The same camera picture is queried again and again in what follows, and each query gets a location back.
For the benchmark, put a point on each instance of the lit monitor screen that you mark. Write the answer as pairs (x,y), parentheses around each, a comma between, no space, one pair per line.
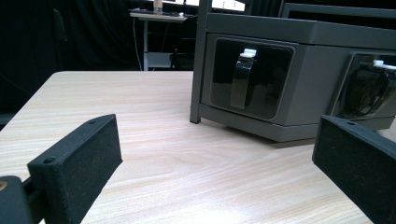
(227,4)

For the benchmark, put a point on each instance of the white standing desk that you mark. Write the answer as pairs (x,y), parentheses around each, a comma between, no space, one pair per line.
(158,17)

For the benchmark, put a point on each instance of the grey hexagonal tray device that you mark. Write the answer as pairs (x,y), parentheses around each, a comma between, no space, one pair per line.
(311,81)

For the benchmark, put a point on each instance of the bottle with pale cap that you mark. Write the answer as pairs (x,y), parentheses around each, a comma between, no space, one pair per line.
(158,6)

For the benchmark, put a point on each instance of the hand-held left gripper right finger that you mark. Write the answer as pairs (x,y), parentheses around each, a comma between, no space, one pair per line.
(358,161)

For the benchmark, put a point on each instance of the black glossy drawer front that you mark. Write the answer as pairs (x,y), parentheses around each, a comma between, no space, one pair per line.
(267,81)
(367,90)

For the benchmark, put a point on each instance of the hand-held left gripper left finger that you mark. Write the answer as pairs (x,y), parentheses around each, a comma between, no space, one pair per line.
(77,161)

